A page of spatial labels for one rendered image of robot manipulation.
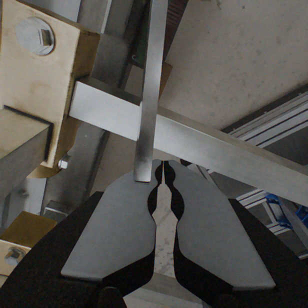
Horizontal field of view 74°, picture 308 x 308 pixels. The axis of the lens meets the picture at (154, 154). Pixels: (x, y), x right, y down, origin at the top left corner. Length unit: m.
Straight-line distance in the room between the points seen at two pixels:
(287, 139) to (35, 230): 0.93
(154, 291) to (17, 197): 0.41
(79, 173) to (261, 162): 0.30
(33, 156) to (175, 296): 0.29
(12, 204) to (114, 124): 0.50
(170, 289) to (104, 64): 0.35
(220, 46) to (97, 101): 0.90
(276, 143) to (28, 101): 0.93
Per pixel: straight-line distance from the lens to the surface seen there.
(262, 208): 1.19
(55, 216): 0.44
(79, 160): 0.38
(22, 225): 0.33
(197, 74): 1.03
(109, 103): 0.17
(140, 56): 0.31
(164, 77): 0.94
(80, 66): 0.18
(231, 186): 1.04
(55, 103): 0.17
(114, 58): 0.31
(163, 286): 0.37
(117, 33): 0.27
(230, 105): 1.09
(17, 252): 0.32
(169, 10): 0.31
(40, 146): 0.18
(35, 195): 0.59
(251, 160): 0.20
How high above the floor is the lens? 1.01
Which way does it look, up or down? 62 degrees down
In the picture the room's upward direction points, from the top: 175 degrees counter-clockwise
